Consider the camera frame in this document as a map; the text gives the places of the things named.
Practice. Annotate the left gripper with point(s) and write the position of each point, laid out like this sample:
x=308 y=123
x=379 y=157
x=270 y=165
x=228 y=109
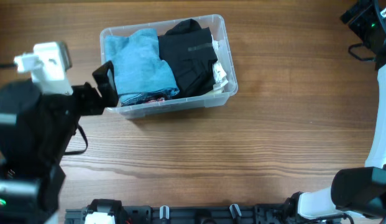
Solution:
x=94 y=104

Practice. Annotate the blue jeans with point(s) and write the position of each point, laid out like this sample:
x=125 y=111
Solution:
x=140 y=75

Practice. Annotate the plaid shirt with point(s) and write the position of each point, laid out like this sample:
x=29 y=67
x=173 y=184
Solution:
x=156 y=100

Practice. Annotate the clear plastic storage container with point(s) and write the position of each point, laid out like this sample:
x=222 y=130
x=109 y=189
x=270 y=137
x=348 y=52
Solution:
x=217 y=26

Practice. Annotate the black garment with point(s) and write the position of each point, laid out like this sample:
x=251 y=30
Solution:
x=188 y=50

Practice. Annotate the white printed t-shirt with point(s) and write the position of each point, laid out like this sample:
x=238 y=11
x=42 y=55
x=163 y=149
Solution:
x=219 y=74

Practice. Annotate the cream cloth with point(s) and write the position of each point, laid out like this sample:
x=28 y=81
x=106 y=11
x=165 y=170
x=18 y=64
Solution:
x=214 y=92

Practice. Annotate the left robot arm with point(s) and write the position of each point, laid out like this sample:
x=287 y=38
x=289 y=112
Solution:
x=35 y=130

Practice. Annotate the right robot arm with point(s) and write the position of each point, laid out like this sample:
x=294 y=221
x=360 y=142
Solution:
x=354 y=192

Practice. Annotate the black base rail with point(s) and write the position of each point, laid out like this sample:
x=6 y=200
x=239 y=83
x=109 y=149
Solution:
x=255 y=214

